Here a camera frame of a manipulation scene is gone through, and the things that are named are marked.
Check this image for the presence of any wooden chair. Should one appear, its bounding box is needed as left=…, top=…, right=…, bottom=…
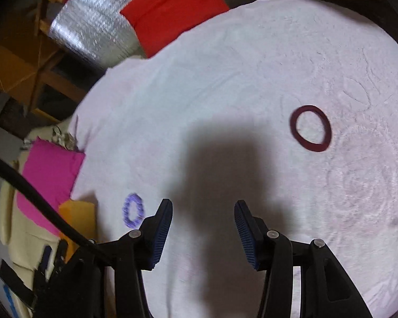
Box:
left=0, top=0, right=90, bottom=123

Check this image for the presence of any cream padded cushion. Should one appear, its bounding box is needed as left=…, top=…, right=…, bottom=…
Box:
left=0, top=159, right=73, bottom=318

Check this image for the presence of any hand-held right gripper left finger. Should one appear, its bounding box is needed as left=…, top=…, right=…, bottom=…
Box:
left=58, top=199, right=174, bottom=318

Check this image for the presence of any silver foil mat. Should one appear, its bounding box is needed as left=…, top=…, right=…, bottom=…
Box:
left=48, top=0, right=253, bottom=72

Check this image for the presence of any white embossed towel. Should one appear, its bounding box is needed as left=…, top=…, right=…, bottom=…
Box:
left=68, top=0, right=398, bottom=318

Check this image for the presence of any pink cloth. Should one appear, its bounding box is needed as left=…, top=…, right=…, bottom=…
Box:
left=16, top=137, right=86, bottom=236

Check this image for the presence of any maroon hair tie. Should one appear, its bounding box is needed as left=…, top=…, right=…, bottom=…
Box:
left=289, top=105, right=332, bottom=153

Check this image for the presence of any red cushion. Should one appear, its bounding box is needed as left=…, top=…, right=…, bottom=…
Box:
left=119, top=0, right=229, bottom=58

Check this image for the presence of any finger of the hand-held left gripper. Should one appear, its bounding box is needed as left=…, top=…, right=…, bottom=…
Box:
left=36, top=239, right=70, bottom=292

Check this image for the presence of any black cable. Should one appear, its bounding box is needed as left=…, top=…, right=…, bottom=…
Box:
left=0, top=150, right=113, bottom=267

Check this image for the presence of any yellow cloth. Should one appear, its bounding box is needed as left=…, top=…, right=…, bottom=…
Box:
left=58, top=200, right=97, bottom=255

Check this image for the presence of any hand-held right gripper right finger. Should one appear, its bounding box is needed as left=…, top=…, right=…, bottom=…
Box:
left=234, top=200, right=374, bottom=318

